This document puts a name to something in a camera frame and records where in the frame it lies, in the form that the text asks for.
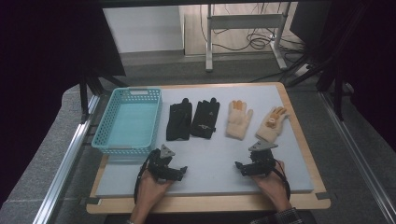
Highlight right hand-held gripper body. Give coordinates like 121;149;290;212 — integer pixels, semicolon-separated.
247;139;279;177

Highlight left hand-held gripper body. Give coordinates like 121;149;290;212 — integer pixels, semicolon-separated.
146;144;179;182

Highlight plain black glove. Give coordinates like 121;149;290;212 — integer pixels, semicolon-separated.
165;97;193;142

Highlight teal plastic basket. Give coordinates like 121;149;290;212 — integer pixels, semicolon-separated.
91;87;163;157

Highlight black glove with small emblem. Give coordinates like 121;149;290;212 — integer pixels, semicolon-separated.
190;97;221;140

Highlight person's left hand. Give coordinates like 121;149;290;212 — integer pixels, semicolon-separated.
136;171;174;209

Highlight person's right hand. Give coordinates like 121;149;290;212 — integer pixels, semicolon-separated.
252;161;292;210

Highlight grey foam mat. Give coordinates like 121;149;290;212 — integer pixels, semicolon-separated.
95;85;315;199

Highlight white power strip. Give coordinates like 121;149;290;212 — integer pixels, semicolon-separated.
293;63;313;77

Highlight black tripod legs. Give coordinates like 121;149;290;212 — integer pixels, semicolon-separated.
78;71;129;123

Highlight black metal stand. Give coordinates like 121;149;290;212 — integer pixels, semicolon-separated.
284;3;356;122

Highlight white panel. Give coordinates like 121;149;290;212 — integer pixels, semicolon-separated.
102;5;185;54

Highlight black curtain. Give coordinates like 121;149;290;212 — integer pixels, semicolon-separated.
0;0;127;208
289;0;396;152

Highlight cream fluffy glove with ring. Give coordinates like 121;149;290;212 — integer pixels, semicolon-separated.
255;105;290;144

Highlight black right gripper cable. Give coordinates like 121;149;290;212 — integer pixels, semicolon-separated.
272;158;292;202

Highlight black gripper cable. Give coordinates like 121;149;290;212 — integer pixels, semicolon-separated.
134;150;157;204
272;158;292;202

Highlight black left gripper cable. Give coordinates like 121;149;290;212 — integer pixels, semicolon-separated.
134;150;157;204

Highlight aluminium rail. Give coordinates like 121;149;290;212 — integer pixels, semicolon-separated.
32;93;101;224
318;91;396;224

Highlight tangle of black floor cables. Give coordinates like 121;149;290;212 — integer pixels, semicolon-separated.
199;3;307;64

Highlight white metal desk frame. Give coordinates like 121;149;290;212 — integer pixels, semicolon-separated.
205;3;289;73

